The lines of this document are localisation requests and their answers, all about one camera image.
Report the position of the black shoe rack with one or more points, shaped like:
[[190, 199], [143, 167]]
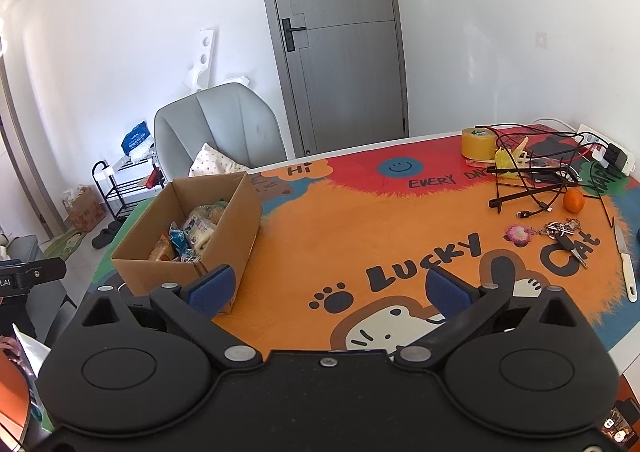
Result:
[[100, 163]]

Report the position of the black slipper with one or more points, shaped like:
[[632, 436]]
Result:
[[104, 239], [117, 225]]

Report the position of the blue white snack packet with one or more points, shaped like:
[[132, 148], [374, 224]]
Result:
[[177, 239]]

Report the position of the yellow hair claw clip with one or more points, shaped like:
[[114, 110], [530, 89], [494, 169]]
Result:
[[507, 159]]

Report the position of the white foam board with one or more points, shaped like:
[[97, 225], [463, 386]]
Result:
[[202, 56]]

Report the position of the orange fruit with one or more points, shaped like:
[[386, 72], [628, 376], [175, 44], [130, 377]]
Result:
[[573, 200]]

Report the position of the red shoe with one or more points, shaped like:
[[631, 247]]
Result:
[[153, 176]]

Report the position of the white power strip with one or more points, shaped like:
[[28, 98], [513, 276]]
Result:
[[590, 134]]

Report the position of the clear sandwich biscuit packet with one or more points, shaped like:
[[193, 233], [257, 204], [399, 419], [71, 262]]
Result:
[[215, 213]]

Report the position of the clear plastic bag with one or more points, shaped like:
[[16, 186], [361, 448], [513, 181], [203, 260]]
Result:
[[141, 154]]

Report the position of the small brown carton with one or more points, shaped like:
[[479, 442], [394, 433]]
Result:
[[85, 212]]

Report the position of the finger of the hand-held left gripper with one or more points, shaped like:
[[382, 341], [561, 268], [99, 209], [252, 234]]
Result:
[[45, 271]]

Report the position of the black charger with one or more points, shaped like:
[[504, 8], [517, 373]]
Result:
[[617, 159]]

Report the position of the white paper sheet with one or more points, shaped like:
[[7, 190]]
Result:
[[32, 352]]

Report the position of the blue wipes packet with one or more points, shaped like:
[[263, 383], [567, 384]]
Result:
[[136, 137]]

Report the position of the yellow tape roll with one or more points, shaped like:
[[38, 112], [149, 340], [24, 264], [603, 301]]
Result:
[[477, 144]]

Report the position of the brown cardboard box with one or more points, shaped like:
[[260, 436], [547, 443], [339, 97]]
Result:
[[235, 232]]

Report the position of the black electronic device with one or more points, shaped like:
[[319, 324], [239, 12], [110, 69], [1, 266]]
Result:
[[622, 424]]

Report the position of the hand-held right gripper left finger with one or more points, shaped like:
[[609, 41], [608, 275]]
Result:
[[212, 289]]

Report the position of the orange cracker packet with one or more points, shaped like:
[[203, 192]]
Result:
[[160, 249]]

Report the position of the small white foam piece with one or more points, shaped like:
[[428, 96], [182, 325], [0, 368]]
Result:
[[239, 80]]

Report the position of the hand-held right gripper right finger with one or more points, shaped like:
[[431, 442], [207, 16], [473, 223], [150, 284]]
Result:
[[447, 292]]

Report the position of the bunch of keys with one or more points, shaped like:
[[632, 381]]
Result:
[[565, 239]]

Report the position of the green floor mat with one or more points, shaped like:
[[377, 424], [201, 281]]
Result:
[[65, 244]]

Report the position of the orange seat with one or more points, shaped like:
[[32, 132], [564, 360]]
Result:
[[630, 389], [12, 397]]

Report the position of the grey upholstered chair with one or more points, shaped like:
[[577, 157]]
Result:
[[235, 121]]

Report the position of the grey door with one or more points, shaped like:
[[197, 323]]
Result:
[[350, 56]]

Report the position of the white and green snack packet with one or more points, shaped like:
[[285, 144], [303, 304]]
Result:
[[197, 232]]

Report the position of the white dotted pillow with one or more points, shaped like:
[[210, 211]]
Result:
[[215, 162]]

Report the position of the colourful cartoon table mat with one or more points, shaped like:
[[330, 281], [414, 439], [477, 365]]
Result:
[[350, 222]]

